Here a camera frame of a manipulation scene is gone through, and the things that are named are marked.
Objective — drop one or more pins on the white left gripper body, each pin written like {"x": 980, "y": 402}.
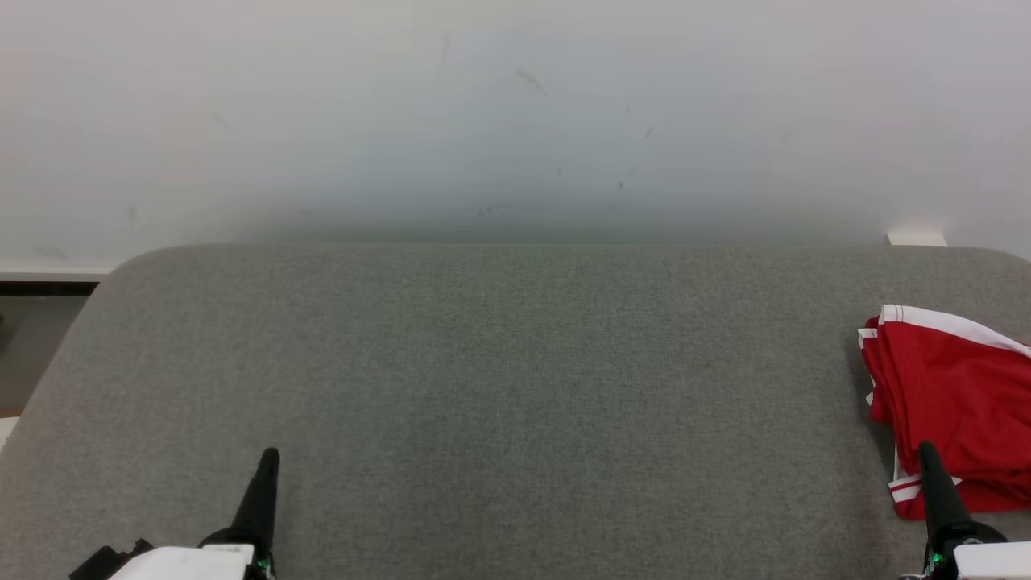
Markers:
{"x": 217, "y": 560}

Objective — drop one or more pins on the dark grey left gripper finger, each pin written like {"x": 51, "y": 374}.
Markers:
{"x": 262, "y": 499}

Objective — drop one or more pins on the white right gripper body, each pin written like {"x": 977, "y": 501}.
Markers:
{"x": 983, "y": 560}

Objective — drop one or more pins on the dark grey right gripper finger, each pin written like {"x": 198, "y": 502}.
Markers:
{"x": 938, "y": 491}

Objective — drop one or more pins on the red polo shirt white collar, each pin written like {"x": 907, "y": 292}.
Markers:
{"x": 950, "y": 387}

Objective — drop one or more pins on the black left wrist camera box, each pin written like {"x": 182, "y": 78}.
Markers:
{"x": 105, "y": 564}

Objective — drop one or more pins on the white wall box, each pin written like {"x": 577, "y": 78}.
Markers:
{"x": 916, "y": 239}

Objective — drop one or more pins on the white wall baseboard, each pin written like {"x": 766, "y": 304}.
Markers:
{"x": 48, "y": 272}

